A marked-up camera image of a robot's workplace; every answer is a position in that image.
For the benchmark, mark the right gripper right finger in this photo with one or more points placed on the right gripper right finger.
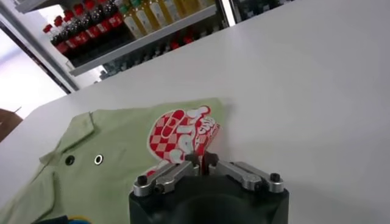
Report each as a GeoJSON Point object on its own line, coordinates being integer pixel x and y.
{"type": "Point", "coordinates": [250, 178]}

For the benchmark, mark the open brown cardboard box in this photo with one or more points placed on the open brown cardboard box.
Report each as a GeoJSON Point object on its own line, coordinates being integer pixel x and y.
{"type": "Point", "coordinates": [7, 124]}

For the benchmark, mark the grey metal shelf unit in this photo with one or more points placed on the grey metal shelf unit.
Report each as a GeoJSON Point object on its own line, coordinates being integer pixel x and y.
{"type": "Point", "coordinates": [220, 12]}

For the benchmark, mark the yellow tea bottle green label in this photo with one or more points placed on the yellow tea bottle green label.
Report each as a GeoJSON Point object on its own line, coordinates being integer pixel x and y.
{"type": "Point", "coordinates": [199, 2]}
{"type": "Point", "coordinates": [184, 4]}
{"type": "Point", "coordinates": [159, 12]}
{"type": "Point", "coordinates": [134, 25]}
{"type": "Point", "coordinates": [146, 19]}
{"type": "Point", "coordinates": [171, 8]}

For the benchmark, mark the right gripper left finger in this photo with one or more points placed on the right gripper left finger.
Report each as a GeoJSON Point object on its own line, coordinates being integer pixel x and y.
{"type": "Point", "coordinates": [164, 179]}

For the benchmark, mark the cola bottle red cap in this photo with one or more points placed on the cola bottle red cap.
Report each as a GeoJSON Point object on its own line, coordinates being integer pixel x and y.
{"type": "Point", "coordinates": [104, 26]}
{"type": "Point", "coordinates": [62, 48]}
{"type": "Point", "coordinates": [73, 42]}
{"type": "Point", "coordinates": [115, 20]}
{"type": "Point", "coordinates": [83, 37]}
{"type": "Point", "coordinates": [93, 31]}

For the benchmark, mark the black window frame post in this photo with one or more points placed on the black window frame post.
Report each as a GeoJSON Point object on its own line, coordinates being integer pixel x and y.
{"type": "Point", "coordinates": [36, 59]}

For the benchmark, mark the green polo shirt red print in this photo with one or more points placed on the green polo shirt red print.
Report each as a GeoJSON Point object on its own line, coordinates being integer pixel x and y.
{"type": "Point", "coordinates": [106, 182]}

